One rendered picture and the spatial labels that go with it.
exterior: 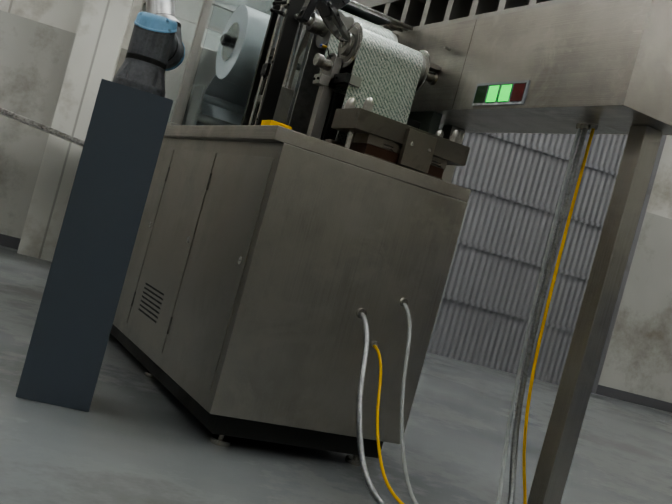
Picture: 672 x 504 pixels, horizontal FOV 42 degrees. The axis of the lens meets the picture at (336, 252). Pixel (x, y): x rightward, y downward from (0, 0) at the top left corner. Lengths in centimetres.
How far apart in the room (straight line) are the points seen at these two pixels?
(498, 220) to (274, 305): 494
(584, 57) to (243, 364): 122
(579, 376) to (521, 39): 98
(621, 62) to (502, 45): 53
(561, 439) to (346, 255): 76
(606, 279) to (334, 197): 76
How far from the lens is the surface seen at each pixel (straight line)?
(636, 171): 241
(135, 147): 251
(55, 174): 642
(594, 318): 238
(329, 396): 258
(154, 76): 257
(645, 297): 799
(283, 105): 348
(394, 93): 285
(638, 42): 232
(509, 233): 729
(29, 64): 676
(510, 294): 734
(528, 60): 262
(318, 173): 245
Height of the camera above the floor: 63
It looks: level
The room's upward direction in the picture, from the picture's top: 15 degrees clockwise
